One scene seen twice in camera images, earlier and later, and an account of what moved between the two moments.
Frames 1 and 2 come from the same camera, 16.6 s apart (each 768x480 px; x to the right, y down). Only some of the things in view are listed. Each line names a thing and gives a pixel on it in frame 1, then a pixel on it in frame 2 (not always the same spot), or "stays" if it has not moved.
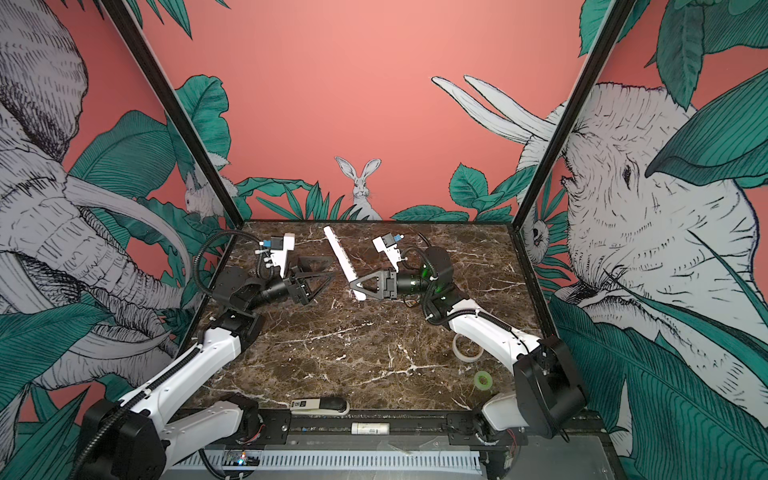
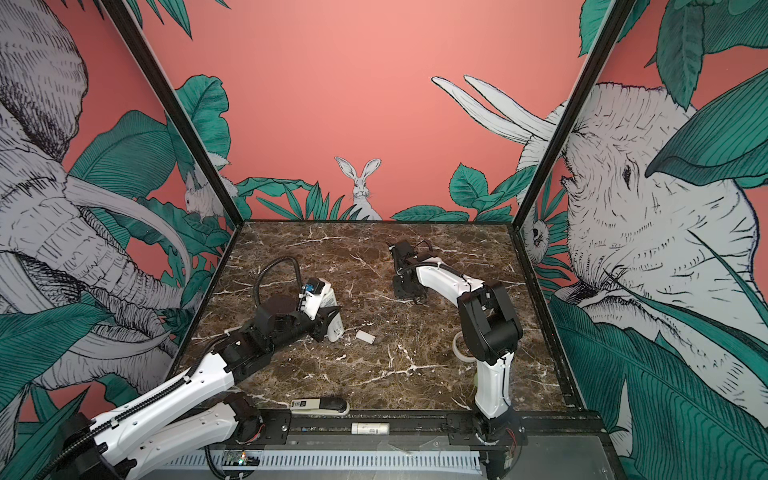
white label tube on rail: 370,428 stays
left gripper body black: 282,291 -> 302,326
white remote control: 343,260 -> 335,329
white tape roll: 461,355 stays
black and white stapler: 323,406 stays
